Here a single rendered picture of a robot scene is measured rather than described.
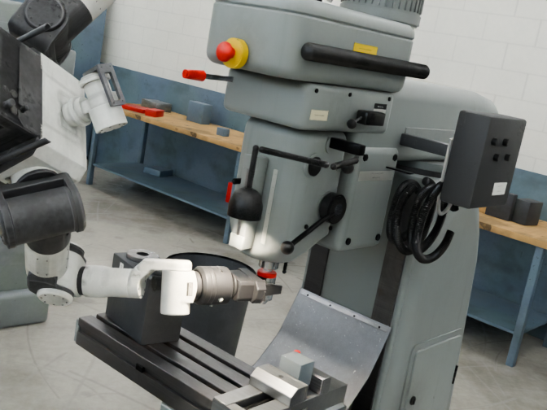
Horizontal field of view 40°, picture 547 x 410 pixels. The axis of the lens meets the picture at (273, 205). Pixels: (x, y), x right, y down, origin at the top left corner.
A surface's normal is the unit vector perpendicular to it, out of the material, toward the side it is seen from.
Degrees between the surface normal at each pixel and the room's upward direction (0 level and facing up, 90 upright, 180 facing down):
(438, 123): 90
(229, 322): 94
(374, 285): 90
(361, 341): 63
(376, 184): 90
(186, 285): 75
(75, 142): 58
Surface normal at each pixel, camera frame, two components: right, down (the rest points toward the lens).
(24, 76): 0.89, -0.30
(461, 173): -0.65, 0.04
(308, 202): 0.74, 0.27
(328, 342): -0.51, -0.40
